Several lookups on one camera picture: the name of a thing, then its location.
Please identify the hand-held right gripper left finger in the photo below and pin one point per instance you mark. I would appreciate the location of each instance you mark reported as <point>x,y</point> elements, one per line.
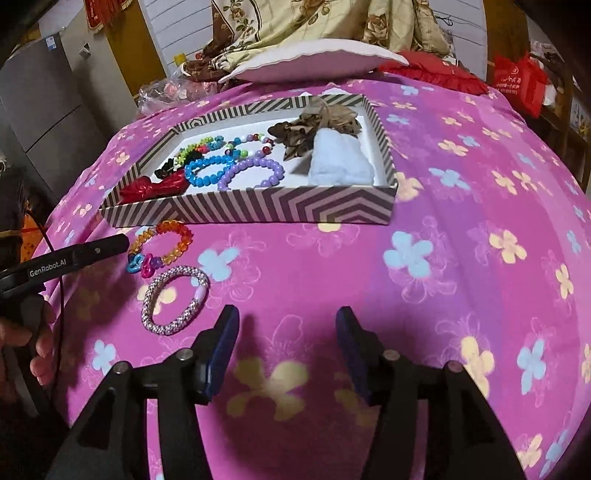
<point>224,346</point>

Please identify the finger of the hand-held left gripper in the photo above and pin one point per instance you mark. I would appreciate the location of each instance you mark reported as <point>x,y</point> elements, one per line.
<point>99,251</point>

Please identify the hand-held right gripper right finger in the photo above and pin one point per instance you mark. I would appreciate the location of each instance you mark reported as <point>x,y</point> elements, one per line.
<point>353,350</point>

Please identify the red bow hair clip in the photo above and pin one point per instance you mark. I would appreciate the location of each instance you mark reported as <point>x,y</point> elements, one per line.
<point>143,189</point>

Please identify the striped cardboard box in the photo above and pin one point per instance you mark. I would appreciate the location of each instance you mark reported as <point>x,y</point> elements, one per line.
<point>277,210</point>

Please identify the light blue fabric scrunchie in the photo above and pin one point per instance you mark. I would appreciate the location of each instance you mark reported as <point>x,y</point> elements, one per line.
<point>339,159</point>

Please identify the brown fabric bow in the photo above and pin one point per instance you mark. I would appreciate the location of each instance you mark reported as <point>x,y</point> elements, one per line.
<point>323,117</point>

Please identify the person's left hand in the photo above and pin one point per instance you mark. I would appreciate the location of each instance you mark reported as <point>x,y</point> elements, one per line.
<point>27,344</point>

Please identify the pink floral bedsheet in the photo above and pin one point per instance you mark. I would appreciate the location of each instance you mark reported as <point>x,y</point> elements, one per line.
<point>415,300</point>

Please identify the grey refrigerator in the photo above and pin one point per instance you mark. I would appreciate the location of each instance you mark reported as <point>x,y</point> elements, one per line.
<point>46,106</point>

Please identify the clear plastic bag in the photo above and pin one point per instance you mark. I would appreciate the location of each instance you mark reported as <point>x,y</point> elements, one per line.
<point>171,90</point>

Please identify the white pillow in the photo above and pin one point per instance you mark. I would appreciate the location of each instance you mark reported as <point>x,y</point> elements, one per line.
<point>314,60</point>

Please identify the red pillow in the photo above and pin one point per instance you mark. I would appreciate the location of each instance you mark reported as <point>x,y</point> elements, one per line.
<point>438,71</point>

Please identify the beige floral quilt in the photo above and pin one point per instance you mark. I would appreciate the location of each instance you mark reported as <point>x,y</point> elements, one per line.
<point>286,18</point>

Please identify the wooden shelf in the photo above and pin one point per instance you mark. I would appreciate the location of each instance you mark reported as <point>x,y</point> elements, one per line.
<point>568,124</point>

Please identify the red shopping bag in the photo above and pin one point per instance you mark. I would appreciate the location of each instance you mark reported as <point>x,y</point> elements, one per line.
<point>517,85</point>

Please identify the red wall hanging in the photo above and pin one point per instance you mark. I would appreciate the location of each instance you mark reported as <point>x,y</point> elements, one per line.
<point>108,14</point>

